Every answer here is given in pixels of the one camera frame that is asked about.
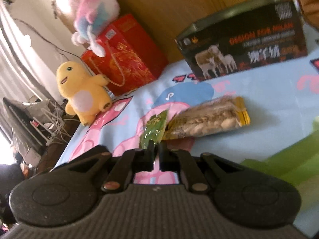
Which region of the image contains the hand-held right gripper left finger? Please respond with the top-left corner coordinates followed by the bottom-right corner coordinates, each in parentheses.
top-left (53, 141), bottom-right (154, 192)

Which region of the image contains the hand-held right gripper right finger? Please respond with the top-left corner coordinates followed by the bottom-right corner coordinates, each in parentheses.
top-left (159, 141), bottom-right (252, 193)

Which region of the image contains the small dark green packet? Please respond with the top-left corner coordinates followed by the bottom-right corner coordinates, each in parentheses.
top-left (140, 110), bottom-right (170, 151)

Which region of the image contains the clear gold-edged snack packet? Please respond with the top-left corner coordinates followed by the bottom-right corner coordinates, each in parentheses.
top-left (163, 96), bottom-right (250, 140)

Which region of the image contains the yellow plush toy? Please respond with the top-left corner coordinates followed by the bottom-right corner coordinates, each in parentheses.
top-left (56, 61), bottom-right (112, 126)

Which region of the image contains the red gift bag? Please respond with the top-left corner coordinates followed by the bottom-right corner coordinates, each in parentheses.
top-left (81, 14), bottom-right (168, 96)

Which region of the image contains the large light green packet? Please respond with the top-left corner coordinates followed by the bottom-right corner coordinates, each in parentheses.
top-left (240, 116), bottom-right (319, 180)

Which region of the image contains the cluttered side table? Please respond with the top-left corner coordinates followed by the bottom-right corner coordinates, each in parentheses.
top-left (2, 96), bottom-right (78, 166)

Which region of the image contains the printed blanket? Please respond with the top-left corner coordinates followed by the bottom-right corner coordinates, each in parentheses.
top-left (53, 24), bottom-right (319, 232)

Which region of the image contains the black printed box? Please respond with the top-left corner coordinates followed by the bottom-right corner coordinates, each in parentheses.
top-left (174, 0), bottom-right (308, 81)

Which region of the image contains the pastel pink plush toy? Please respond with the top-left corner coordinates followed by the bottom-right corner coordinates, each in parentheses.
top-left (54, 0), bottom-right (120, 57)

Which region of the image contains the wooden board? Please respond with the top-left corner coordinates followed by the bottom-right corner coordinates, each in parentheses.
top-left (107, 0), bottom-right (299, 64)

